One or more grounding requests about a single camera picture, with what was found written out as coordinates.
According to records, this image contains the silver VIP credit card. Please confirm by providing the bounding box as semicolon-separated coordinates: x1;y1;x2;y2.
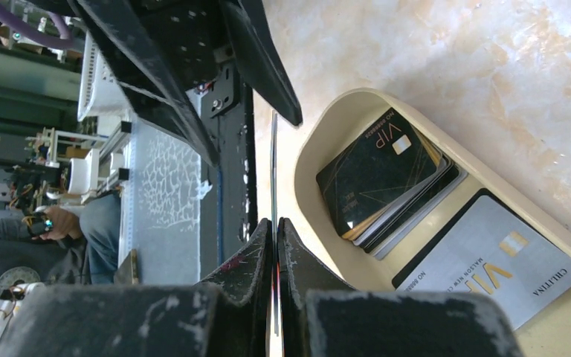
392;188;571;329

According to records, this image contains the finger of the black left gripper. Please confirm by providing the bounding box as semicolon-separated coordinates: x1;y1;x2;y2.
69;1;219;167
219;0;303;126

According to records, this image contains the operator hand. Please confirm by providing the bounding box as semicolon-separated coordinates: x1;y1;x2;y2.
33;206;84;240

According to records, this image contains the person in grey clothes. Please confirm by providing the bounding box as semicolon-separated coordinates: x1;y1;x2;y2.
0;193;121;284

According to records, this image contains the beige oval tray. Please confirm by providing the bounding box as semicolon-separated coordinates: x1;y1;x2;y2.
294;89;571;356

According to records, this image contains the stack of cards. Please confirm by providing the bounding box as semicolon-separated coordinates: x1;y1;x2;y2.
352;145;465;253

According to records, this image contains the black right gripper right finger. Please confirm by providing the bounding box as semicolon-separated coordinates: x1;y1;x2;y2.
278;218;522;356

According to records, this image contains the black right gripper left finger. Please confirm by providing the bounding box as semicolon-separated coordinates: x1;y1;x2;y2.
0;219;271;356

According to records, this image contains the black VIP credit card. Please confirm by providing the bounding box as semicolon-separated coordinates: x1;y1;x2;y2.
316;108;436;240

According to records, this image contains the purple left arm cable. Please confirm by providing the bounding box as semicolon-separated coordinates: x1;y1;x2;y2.
0;0;77;51

